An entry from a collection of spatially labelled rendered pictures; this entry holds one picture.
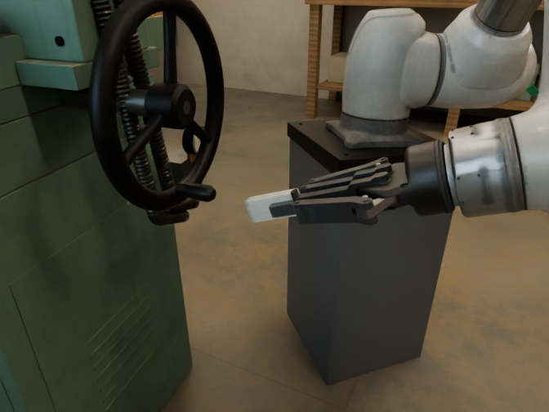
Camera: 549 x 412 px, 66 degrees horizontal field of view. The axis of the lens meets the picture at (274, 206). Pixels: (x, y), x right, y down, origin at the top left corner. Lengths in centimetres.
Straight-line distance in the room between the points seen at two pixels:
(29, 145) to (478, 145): 56
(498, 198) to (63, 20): 52
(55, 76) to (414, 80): 67
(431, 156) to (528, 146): 8
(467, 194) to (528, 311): 125
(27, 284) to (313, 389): 79
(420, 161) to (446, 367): 99
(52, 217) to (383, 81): 66
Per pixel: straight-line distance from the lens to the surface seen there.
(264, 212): 52
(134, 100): 62
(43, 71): 63
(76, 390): 89
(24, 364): 78
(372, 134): 97
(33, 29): 65
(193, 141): 90
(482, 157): 42
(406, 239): 104
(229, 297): 150
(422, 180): 43
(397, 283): 111
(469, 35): 97
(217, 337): 137
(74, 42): 61
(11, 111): 66
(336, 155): 89
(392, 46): 94
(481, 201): 43
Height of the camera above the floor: 96
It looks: 28 degrees down
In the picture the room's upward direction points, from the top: straight up
